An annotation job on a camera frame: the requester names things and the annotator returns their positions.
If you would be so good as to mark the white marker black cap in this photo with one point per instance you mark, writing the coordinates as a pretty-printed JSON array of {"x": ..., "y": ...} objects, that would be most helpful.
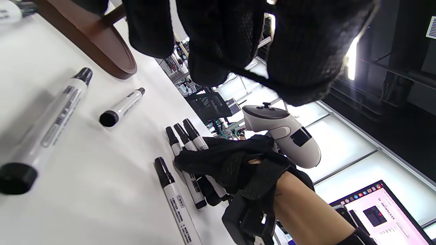
[
  {"x": 8, "y": 12},
  {"x": 124, "y": 105},
  {"x": 181, "y": 134},
  {"x": 51, "y": 126},
  {"x": 178, "y": 207},
  {"x": 192, "y": 131},
  {"x": 172, "y": 137}
]

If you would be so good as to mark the brown wooden hook stand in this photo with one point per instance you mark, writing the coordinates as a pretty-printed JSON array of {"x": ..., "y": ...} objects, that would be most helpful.
[{"x": 102, "y": 51}]

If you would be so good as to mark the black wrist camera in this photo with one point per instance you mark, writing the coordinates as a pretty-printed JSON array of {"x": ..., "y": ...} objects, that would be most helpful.
[{"x": 245, "y": 221}]

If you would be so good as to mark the open laptop screen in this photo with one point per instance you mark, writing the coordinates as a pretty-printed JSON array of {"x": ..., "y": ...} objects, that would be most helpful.
[{"x": 381, "y": 217}]

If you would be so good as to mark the grey white hand controller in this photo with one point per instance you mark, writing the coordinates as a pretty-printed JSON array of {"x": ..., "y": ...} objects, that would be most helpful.
[{"x": 289, "y": 136}]

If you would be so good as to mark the person's right hand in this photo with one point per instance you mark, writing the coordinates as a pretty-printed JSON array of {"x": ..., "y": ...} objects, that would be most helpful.
[{"x": 238, "y": 163}]

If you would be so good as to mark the black mesh office chair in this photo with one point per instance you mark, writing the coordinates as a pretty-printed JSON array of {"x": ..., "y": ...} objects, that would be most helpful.
[{"x": 207, "y": 107}]

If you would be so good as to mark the person's right forearm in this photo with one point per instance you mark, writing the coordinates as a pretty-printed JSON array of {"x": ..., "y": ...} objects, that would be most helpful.
[{"x": 306, "y": 217}]

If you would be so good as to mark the person's left hand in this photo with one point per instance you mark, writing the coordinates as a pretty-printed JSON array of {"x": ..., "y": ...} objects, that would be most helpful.
[{"x": 306, "y": 41}]

